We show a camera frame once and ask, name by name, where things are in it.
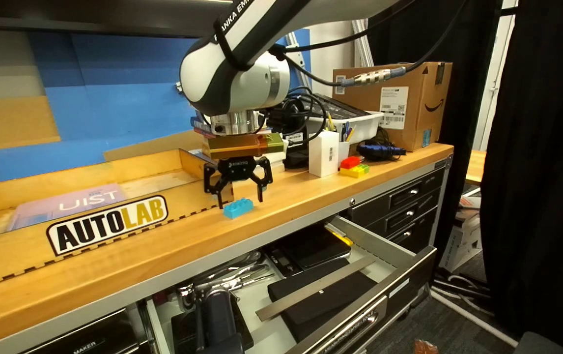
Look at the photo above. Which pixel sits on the heap of metal wrenches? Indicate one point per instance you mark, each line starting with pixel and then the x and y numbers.
pixel 232 278

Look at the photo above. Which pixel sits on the metal ruler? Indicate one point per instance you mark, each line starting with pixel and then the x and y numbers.
pixel 311 291

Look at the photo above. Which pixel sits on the wooden tray with label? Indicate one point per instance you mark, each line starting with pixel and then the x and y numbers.
pixel 26 255

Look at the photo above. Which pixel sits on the black flat case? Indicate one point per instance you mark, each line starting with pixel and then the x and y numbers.
pixel 325 307

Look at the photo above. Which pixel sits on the white pen cup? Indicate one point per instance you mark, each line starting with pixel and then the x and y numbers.
pixel 344 151

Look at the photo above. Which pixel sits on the black curtain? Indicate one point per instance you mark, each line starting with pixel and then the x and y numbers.
pixel 542 162

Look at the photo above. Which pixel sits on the black power tool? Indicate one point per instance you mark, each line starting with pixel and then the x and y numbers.
pixel 220 322

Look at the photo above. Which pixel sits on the open grey drawer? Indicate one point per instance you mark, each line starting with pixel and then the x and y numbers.
pixel 384 275

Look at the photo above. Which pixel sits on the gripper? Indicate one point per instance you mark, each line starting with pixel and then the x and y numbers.
pixel 237 168

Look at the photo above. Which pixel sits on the yellow and green toy brick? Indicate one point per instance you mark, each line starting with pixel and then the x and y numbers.
pixel 355 171

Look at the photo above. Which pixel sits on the yellow tool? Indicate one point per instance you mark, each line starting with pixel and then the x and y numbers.
pixel 340 236

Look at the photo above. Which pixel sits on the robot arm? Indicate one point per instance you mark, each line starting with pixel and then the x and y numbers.
pixel 242 59

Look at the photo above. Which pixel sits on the black drawer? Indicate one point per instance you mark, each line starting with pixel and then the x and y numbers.
pixel 85 334
pixel 421 209
pixel 419 235
pixel 384 196

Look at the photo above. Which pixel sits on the bundle of pens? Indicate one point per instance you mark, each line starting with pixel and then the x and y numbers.
pixel 346 132

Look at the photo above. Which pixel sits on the purple booklet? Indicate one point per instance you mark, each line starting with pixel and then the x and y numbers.
pixel 65 205

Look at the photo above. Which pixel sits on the red toy brick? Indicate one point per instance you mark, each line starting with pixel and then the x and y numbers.
pixel 350 162

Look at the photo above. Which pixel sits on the blue foam board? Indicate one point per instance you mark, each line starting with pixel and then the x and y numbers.
pixel 124 98

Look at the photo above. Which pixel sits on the white plastic bin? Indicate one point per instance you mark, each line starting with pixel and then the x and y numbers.
pixel 360 125

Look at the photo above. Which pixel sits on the brown cardboard box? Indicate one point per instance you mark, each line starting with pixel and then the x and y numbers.
pixel 409 103

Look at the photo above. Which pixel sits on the stack of boxes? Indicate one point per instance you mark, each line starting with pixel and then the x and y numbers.
pixel 463 231

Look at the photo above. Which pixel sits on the white carton box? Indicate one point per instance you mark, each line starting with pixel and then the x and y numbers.
pixel 323 153

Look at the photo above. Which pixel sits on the wooden table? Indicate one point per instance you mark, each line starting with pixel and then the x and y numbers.
pixel 476 166

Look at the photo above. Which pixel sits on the blue toy brick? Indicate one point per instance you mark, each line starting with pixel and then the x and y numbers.
pixel 238 209

